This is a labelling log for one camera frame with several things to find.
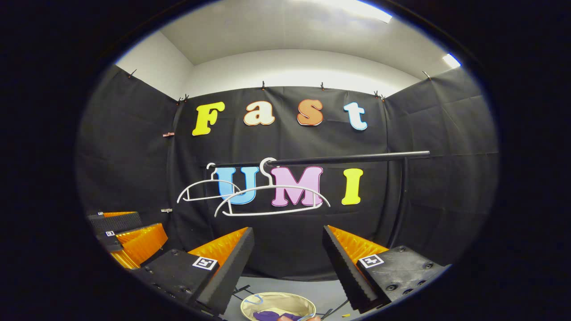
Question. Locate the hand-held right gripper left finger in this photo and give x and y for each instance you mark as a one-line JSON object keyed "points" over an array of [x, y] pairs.
{"points": [[234, 267]]}

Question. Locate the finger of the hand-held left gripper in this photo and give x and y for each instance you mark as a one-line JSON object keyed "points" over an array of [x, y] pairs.
{"points": [[118, 221], [109, 240]]}

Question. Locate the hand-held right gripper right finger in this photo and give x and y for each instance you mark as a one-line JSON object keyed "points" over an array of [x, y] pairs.
{"points": [[341, 272]]}

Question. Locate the large white clothes hanger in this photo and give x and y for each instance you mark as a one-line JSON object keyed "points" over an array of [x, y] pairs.
{"points": [[250, 214]]}

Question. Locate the cream round laundry hamper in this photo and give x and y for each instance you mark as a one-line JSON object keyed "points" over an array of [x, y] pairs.
{"points": [[276, 303]]}

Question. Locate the small white clothes hanger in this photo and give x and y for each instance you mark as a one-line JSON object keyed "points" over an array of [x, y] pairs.
{"points": [[209, 181]]}

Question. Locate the black metal clothes rack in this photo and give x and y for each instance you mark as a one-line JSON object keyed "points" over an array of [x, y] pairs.
{"points": [[357, 158]]}

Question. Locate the black backdrop cloth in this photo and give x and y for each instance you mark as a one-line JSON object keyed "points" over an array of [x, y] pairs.
{"points": [[134, 169]]}

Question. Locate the small ceiling light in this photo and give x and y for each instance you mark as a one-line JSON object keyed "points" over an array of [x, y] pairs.
{"points": [[451, 60]]}

